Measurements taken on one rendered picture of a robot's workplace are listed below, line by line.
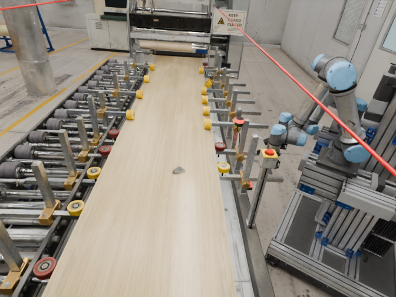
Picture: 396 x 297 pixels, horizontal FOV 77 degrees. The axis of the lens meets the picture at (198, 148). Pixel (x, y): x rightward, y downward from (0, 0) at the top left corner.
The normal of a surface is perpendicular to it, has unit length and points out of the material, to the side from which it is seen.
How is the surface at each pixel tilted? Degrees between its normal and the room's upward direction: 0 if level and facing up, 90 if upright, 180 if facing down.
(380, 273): 0
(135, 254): 0
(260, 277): 0
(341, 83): 83
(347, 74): 83
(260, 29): 90
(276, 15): 90
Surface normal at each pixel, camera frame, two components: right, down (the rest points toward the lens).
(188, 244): 0.07, -0.83
